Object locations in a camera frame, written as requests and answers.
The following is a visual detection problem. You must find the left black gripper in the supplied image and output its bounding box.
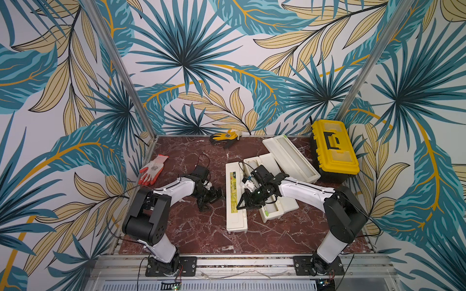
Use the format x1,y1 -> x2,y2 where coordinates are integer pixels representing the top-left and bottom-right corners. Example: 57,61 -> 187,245
193,187 -> 228,213

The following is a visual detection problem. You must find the white wrap dispenser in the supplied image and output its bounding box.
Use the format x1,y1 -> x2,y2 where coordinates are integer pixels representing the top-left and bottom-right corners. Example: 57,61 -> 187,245
262,135 -> 321,184
237,154 -> 299,223
225,162 -> 248,234

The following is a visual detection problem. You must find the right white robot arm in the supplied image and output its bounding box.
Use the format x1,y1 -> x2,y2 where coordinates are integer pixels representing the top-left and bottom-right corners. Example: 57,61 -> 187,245
236,166 -> 368,276

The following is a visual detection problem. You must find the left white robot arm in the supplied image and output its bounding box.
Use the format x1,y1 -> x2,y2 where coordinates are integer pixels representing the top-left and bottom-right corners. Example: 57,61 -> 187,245
121,166 -> 223,264

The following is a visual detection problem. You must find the yellow black work glove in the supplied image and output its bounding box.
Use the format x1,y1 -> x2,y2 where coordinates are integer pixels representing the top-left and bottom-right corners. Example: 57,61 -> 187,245
209,130 -> 242,149

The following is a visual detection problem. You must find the red white work glove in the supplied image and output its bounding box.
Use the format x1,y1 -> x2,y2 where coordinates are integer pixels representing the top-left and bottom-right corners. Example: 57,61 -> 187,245
138,155 -> 169,186

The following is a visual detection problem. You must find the yellow black toolbox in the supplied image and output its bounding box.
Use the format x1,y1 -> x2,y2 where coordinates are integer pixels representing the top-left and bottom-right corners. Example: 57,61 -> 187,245
309,120 -> 360,184

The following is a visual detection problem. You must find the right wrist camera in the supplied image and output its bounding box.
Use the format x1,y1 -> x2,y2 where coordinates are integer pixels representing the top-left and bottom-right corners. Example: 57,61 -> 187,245
242,177 -> 257,192

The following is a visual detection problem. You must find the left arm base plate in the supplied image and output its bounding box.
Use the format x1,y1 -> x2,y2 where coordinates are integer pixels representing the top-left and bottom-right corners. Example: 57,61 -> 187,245
145,257 -> 197,278

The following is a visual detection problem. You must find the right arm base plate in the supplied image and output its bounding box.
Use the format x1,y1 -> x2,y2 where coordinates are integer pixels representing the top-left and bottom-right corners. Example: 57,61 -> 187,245
292,254 -> 345,276

